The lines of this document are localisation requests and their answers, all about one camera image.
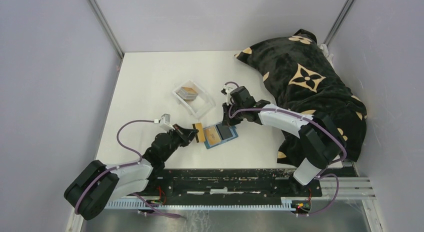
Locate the blue leather card holder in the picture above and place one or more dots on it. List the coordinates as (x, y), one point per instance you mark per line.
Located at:
(234, 132)

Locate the white slotted cable duct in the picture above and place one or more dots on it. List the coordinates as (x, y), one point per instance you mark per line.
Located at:
(133, 203)

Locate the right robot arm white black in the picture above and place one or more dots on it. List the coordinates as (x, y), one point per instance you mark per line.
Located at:
(320, 139)

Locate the gold VIP card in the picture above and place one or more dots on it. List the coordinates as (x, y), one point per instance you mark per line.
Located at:
(212, 136)

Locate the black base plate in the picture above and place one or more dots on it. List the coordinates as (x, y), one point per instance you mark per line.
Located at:
(211, 187)

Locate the gold card with black stripe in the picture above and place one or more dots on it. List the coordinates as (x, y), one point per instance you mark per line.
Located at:
(200, 136)

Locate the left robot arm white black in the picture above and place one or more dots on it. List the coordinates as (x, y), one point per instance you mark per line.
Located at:
(98, 184)

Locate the aluminium rail frame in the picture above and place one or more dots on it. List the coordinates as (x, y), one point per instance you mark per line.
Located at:
(341, 189)

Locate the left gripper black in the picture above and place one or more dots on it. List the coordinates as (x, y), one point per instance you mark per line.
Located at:
(186, 135)

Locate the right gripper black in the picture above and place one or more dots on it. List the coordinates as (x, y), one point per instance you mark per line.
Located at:
(225, 120)

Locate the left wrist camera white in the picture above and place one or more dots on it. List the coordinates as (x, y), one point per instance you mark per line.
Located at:
(164, 122)

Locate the clear plastic tray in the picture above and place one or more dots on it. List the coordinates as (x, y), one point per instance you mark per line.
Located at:
(201, 106)

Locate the white crumpled cloth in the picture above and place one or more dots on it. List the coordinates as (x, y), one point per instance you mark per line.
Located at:
(329, 56)

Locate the black blanket with beige flowers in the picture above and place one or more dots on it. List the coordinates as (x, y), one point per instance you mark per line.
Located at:
(297, 74)

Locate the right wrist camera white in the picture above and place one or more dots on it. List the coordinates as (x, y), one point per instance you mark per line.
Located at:
(226, 91)

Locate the stack of cards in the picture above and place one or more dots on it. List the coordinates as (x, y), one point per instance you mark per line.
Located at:
(187, 93)

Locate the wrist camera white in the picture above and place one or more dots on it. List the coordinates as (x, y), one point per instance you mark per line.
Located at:
(164, 122)
(226, 91)

